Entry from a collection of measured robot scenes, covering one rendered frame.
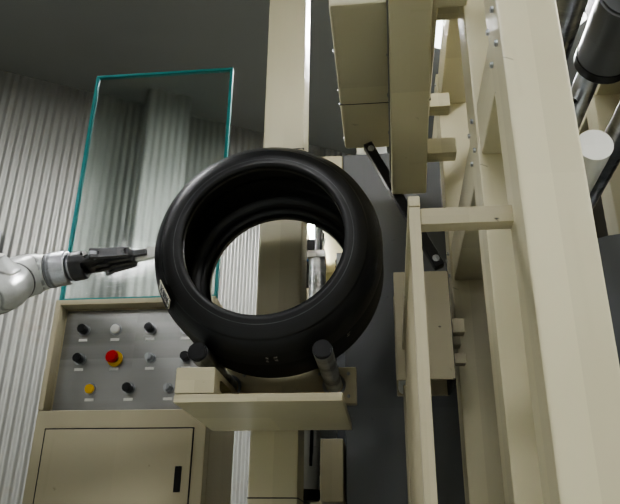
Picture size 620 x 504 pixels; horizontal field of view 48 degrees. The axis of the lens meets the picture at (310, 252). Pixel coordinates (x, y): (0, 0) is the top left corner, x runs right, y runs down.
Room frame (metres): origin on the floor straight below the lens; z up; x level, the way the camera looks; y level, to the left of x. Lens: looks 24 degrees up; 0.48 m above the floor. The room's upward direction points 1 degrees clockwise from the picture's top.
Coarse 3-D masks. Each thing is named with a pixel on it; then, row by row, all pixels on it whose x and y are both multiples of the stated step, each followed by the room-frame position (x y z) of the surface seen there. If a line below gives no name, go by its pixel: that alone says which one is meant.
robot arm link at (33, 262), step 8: (16, 256) 1.63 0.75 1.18; (24, 256) 1.60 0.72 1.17; (32, 256) 1.61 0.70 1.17; (40, 256) 1.61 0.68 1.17; (24, 264) 1.57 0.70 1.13; (32, 264) 1.59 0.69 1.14; (40, 264) 1.61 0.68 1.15; (32, 272) 1.58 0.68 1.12; (40, 272) 1.61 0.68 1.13; (40, 280) 1.62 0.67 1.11; (40, 288) 1.63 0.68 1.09; (48, 288) 1.66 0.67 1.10
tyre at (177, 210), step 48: (192, 192) 1.49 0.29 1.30; (240, 192) 1.69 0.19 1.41; (288, 192) 1.71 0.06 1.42; (336, 192) 1.45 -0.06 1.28; (192, 240) 1.72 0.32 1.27; (336, 240) 1.73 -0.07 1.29; (192, 288) 1.49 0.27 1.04; (336, 288) 1.45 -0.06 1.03; (192, 336) 1.54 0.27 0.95; (240, 336) 1.48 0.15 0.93; (288, 336) 1.48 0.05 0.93; (336, 336) 1.52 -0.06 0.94
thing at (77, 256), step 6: (72, 252) 1.62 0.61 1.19; (78, 252) 1.61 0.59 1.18; (84, 252) 1.63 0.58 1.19; (72, 258) 1.60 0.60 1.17; (78, 258) 1.60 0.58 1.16; (84, 258) 1.60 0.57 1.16; (72, 264) 1.61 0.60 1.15; (78, 264) 1.60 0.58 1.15; (84, 264) 1.61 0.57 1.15; (90, 264) 1.62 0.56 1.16; (72, 270) 1.61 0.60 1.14; (78, 270) 1.61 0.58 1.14; (84, 270) 1.63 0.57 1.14; (90, 270) 1.65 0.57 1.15; (72, 276) 1.63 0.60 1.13; (78, 276) 1.63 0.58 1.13; (84, 276) 1.63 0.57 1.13
